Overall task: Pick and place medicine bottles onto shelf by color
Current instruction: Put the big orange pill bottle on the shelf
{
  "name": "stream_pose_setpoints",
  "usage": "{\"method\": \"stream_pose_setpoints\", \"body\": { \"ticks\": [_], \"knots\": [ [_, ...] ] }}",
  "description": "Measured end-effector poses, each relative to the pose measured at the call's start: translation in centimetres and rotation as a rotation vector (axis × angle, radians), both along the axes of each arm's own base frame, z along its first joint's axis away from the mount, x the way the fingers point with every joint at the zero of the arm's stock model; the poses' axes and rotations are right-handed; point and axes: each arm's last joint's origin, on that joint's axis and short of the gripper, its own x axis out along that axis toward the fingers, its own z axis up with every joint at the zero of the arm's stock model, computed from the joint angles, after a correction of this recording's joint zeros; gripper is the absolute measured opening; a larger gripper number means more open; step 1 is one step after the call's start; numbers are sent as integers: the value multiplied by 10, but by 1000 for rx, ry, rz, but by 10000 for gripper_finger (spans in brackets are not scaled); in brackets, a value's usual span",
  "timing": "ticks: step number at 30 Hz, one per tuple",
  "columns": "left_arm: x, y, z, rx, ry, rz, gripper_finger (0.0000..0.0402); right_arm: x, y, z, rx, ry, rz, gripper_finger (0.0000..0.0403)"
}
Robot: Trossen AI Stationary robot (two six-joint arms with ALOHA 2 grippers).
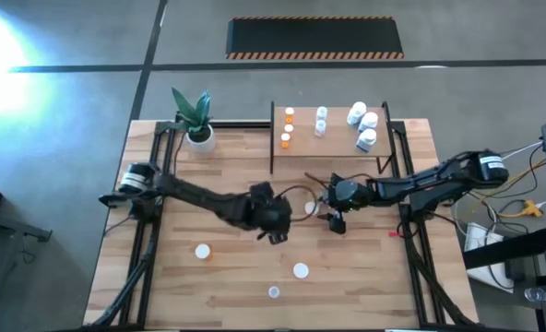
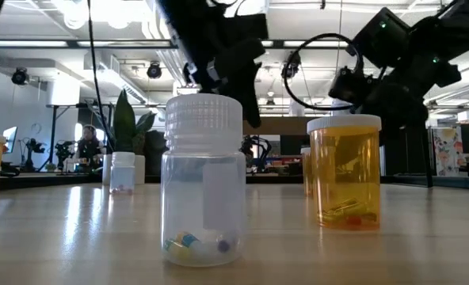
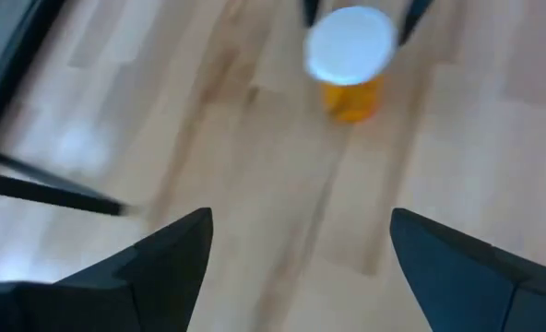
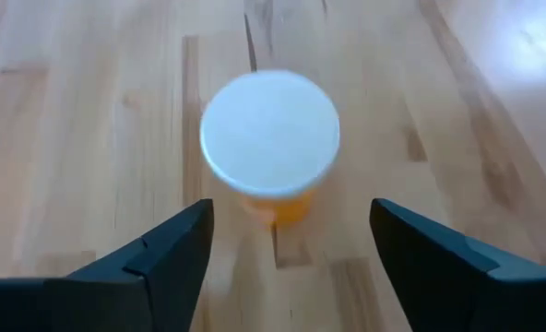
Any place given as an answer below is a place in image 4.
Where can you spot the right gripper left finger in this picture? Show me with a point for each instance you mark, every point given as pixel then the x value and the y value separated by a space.
pixel 116 295

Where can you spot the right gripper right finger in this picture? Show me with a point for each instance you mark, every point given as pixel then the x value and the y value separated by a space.
pixel 462 290

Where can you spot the large amber pill bottle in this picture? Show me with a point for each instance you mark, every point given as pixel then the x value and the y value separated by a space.
pixel 268 133

